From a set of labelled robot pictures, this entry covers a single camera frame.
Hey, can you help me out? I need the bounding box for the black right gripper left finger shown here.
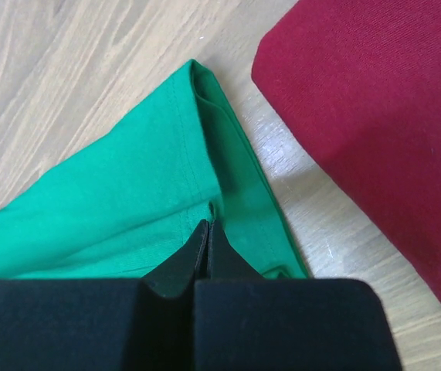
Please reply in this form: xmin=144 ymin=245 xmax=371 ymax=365
xmin=143 ymin=220 xmax=209 ymax=299

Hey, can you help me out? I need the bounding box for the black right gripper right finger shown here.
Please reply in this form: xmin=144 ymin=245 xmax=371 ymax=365
xmin=207 ymin=220 xmax=263 ymax=279

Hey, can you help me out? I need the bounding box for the green t-shirt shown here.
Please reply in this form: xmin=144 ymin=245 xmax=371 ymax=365
xmin=0 ymin=60 xmax=308 ymax=279

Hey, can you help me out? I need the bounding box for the folded dark red t-shirt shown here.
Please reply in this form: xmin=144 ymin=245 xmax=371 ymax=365
xmin=252 ymin=1 xmax=441 ymax=302

